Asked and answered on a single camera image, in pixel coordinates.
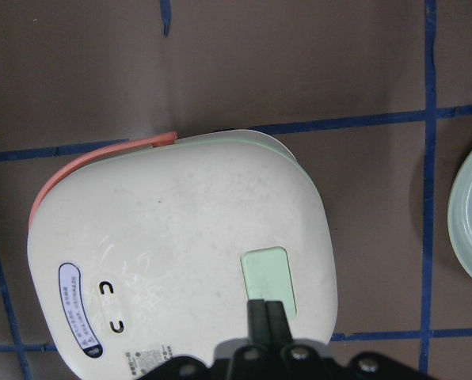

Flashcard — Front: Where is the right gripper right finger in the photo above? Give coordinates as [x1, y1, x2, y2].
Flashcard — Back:
[265, 301, 336, 379]

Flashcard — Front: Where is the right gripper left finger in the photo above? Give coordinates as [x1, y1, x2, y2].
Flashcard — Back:
[225, 300, 271, 380]

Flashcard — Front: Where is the white rice cooker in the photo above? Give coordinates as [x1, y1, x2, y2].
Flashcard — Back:
[27, 130, 338, 379]

